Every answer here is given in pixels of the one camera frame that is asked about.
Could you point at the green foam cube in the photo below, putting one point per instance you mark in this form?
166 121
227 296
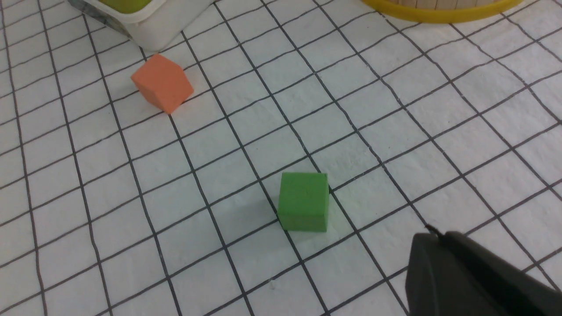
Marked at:
304 201

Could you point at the bamboo steamer tray yellow rim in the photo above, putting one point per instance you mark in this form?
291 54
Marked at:
441 11

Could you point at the orange foam cube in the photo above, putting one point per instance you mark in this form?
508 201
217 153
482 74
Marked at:
162 83

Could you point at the checkered white tablecloth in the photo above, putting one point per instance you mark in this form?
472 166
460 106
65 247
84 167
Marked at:
110 207

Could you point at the green lid white storage box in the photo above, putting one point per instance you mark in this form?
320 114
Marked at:
151 24

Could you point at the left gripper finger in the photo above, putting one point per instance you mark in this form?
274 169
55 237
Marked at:
450 274

